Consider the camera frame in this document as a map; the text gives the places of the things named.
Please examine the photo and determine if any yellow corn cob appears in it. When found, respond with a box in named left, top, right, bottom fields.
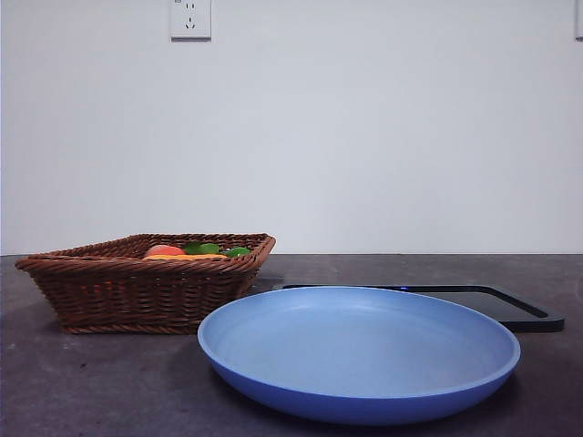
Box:
left=142, top=252, right=229, bottom=262

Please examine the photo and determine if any blue round plate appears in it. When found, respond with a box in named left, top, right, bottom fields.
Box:
left=196, top=285, right=522, bottom=427

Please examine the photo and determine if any brown wicker basket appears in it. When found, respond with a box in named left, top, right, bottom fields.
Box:
left=14, top=232, right=278, bottom=336

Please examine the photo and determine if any dark green vegetable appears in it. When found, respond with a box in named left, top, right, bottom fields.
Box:
left=183, top=241, right=221, bottom=257

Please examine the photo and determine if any black rectangular tray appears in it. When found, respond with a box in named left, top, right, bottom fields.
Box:
left=271, top=283, right=566, bottom=333

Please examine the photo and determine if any white wall socket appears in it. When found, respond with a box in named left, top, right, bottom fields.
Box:
left=170, top=0, right=213, bottom=43

